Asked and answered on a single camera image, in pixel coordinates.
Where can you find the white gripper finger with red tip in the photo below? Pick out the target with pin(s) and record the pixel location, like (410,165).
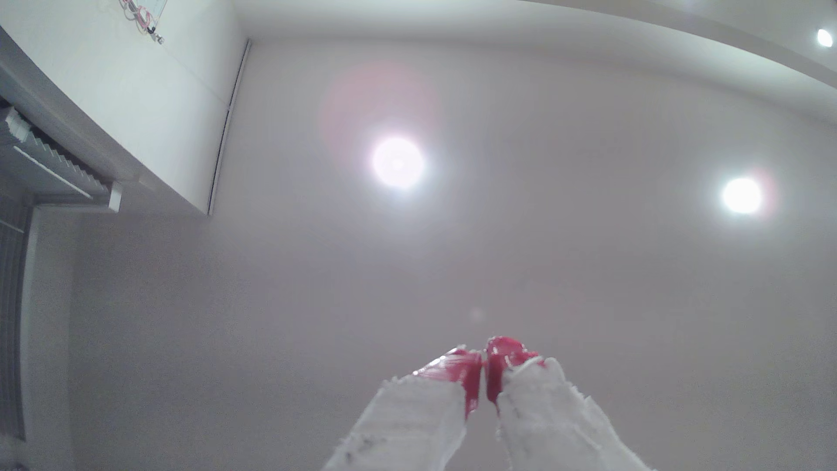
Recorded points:
(549,418)
(418,418)

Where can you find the round ceiling light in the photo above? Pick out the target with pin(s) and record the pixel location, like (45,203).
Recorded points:
(825,37)
(742,195)
(397,162)

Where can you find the grey vertical window blind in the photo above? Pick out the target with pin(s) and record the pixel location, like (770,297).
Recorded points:
(12,314)

